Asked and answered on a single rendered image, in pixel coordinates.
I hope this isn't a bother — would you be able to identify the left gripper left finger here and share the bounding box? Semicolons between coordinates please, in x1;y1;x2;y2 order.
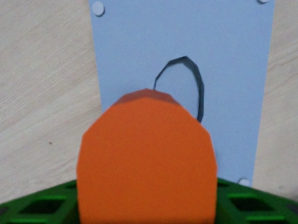
0;178;81;224

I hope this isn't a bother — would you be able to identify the orange peg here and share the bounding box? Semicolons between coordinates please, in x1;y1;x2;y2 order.
76;88;218;224

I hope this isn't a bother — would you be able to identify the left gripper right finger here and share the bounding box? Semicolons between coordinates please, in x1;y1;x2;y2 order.
214;177;298;224

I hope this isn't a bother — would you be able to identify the light blue metal plate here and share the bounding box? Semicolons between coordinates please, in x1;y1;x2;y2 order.
89;0;275;187

